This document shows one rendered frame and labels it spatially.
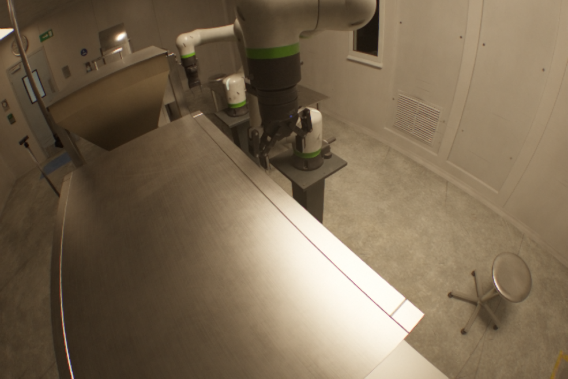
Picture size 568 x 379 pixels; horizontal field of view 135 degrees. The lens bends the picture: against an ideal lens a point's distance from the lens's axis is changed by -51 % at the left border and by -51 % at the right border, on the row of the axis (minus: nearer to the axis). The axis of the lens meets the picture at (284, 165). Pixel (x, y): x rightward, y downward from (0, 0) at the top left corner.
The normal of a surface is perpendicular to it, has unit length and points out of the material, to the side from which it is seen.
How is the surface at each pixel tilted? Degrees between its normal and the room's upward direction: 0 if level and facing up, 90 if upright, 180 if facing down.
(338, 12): 109
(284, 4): 90
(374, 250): 0
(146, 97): 118
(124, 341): 0
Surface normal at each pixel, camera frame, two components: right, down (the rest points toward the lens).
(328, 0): 0.06, 0.59
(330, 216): -0.08, -0.77
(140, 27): 0.59, 0.48
